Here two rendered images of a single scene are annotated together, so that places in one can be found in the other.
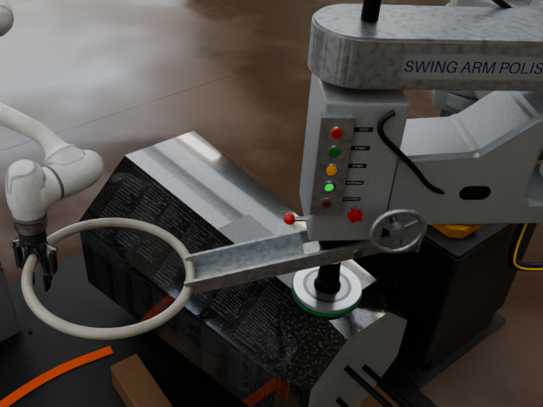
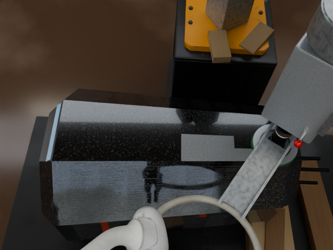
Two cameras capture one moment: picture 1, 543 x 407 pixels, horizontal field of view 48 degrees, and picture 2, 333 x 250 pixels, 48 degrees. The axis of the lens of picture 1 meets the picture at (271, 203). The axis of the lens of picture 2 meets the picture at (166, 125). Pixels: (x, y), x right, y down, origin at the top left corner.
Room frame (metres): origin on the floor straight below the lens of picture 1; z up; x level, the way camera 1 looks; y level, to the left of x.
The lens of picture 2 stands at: (1.21, 0.77, 2.40)
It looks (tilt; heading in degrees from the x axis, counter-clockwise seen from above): 60 degrees down; 311
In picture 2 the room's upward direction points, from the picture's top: 4 degrees clockwise
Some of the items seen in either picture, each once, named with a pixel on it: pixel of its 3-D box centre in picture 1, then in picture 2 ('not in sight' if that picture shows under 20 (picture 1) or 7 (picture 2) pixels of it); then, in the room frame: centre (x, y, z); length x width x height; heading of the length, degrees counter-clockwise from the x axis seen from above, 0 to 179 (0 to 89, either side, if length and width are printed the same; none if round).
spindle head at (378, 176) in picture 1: (376, 158); (322, 71); (1.36, -0.27, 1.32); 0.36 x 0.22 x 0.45; 98
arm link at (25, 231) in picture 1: (30, 220); not in sight; (1.29, 0.67, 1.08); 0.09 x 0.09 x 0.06
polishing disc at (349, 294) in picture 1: (326, 286); (275, 144); (1.35, -0.19, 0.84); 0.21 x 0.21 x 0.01
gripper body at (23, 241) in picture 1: (33, 240); not in sight; (1.29, 0.68, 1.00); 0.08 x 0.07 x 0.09; 83
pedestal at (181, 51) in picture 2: (426, 254); (215, 61); (2.07, -0.72, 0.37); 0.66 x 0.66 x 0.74; 41
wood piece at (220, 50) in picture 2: not in sight; (219, 46); (1.94, -0.49, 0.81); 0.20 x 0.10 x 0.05; 139
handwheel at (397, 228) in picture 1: (394, 222); not in sight; (1.25, -0.33, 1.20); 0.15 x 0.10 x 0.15; 98
